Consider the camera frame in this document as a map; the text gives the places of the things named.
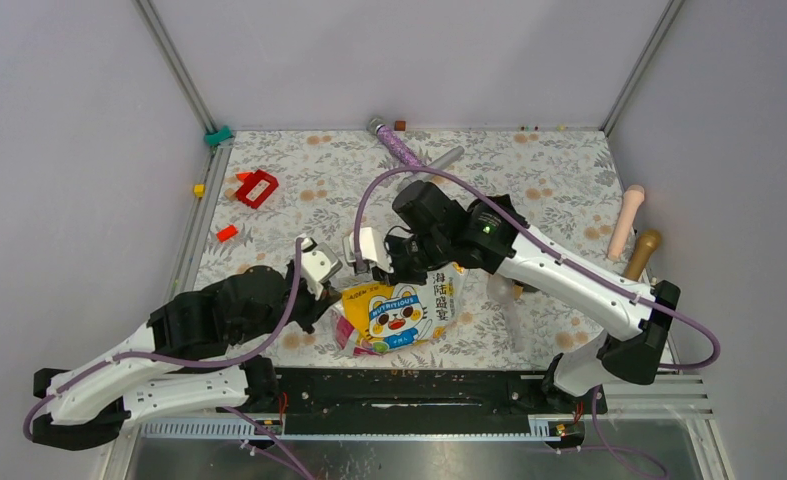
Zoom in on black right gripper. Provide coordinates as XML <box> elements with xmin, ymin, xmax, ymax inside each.
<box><xmin>372</xmin><ymin>228</ymin><xmax>450</xmax><ymax>286</ymax></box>

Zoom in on pet food bag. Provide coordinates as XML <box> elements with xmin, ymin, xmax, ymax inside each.
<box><xmin>332</xmin><ymin>263</ymin><xmax>468</xmax><ymax>356</ymax></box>

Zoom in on clear plastic scoop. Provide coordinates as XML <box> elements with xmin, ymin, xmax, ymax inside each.
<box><xmin>487</xmin><ymin>275</ymin><xmax>524</xmax><ymax>353</ymax></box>

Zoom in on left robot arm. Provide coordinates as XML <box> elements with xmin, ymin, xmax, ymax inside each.
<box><xmin>23</xmin><ymin>260</ymin><xmax>340</xmax><ymax>451</ymax></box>

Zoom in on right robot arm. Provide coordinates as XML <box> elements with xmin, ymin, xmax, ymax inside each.
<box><xmin>352</xmin><ymin>181</ymin><xmax>674</xmax><ymax>412</ymax></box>

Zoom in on small orange block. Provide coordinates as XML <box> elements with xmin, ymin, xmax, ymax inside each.
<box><xmin>216</xmin><ymin>224</ymin><xmax>239</xmax><ymax>243</ymax></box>

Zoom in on grey microphone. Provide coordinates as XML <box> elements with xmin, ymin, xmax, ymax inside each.
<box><xmin>396</xmin><ymin>146</ymin><xmax>465</xmax><ymax>192</ymax></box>

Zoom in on red toy block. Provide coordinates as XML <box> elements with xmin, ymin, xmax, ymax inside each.
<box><xmin>235</xmin><ymin>169</ymin><xmax>279</xmax><ymax>209</ymax></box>

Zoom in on purple glitter microphone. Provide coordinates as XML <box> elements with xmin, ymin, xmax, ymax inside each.
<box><xmin>367</xmin><ymin>117</ymin><xmax>424</xmax><ymax>167</ymax></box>

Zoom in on teal clip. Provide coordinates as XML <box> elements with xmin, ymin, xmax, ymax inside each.
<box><xmin>204</xmin><ymin>126</ymin><xmax>233</xmax><ymax>147</ymax></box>

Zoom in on pink microphone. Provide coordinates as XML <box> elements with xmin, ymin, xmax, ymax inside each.
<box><xmin>607</xmin><ymin>184</ymin><xmax>645</xmax><ymax>261</ymax></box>

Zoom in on gold microphone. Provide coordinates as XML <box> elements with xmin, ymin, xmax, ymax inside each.
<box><xmin>623</xmin><ymin>229</ymin><xmax>662</xmax><ymax>281</ymax></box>

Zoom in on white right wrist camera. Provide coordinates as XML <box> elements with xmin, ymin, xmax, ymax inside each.
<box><xmin>342</xmin><ymin>227</ymin><xmax>393</xmax><ymax>274</ymax></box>

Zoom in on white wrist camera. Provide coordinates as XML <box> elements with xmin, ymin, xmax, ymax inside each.
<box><xmin>297</xmin><ymin>236</ymin><xmax>343</xmax><ymax>300</ymax></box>
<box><xmin>342</xmin><ymin>227</ymin><xmax>393</xmax><ymax>274</ymax></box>

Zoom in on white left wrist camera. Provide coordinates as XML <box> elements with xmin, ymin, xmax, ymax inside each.
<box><xmin>297</xmin><ymin>236</ymin><xmax>343</xmax><ymax>300</ymax></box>

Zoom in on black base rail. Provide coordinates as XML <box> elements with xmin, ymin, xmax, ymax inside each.
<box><xmin>239</xmin><ymin>367</ymin><xmax>607</xmax><ymax>437</ymax></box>

